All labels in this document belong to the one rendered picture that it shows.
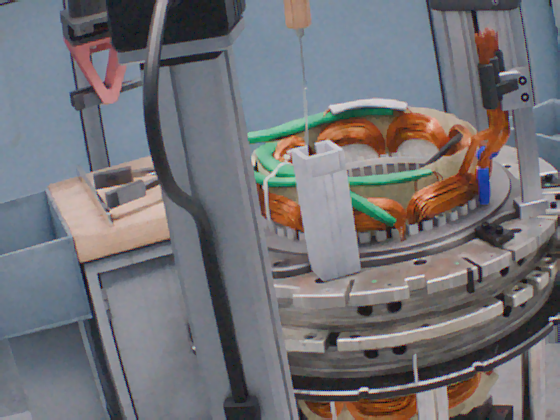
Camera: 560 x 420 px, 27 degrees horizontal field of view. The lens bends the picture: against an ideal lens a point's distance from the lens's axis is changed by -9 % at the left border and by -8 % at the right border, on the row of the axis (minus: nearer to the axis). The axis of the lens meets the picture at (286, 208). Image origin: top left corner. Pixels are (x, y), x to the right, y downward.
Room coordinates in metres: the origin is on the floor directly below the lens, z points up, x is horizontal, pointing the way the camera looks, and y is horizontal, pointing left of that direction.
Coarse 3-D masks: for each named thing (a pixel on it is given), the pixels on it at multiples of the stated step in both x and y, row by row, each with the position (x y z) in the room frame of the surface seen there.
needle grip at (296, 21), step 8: (288, 0) 0.82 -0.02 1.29; (296, 0) 0.82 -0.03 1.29; (304, 0) 0.82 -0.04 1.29; (288, 8) 0.82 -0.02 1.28; (296, 8) 0.82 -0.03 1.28; (304, 8) 0.82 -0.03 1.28; (288, 16) 0.83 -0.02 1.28; (296, 16) 0.82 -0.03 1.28; (304, 16) 0.82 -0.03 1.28; (288, 24) 0.83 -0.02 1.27; (296, 24) 0.82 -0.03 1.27; (304, 24) 0.82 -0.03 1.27
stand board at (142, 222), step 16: (144, 160) 1.25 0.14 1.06; (144, 176) 1.20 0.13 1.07; (64, 192) 1.19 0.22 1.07; (80, 192) 1.18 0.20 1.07; (160, 192) 1.14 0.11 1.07; (64, 208) 1.14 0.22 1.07; (80, 208) 1.13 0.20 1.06; (96, 208) 1.13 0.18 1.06; (128, 208) 1.11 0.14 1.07; (144, 208) 1.10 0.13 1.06; (160, 208) 1.09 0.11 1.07; (80, 224) 1.09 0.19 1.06; (96, 224) 1.08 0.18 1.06; (128, 224) 1.07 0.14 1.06; (144, 224) 1.07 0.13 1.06; (160, 224) 1.07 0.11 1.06; (80, 240) 1.05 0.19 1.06; (96, 240) 1.06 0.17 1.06; (112, 240) 1.06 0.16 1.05; (128, 240) 1.06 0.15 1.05; (144, 240) 1.07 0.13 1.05; (160, 240) 1.07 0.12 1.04; (80, 256) 1.05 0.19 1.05; (96, 256) 1.05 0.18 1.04
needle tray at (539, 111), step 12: (540, 108) 1.22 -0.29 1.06; (552, 108) 1.24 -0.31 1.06; (540, 120) 1.22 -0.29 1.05; (552, 120) 1.23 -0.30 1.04; (540, 132) 1.22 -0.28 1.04; (552, 132) 1.23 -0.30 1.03; (540, 144) 1.12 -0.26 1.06; (552, 144) 1.11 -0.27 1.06; (540, 156) 1.13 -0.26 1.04; (552, 156) 1.11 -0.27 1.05
